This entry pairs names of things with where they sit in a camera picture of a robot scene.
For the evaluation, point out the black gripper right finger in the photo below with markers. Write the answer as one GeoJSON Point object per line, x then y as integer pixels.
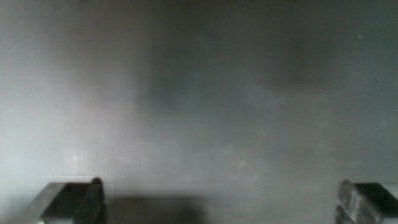
{"type": "Point", "coordinates": [367, 204]}

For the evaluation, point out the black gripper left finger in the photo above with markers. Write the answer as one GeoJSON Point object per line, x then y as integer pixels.
{"type": "Point", "coordinates": [78, 206]}

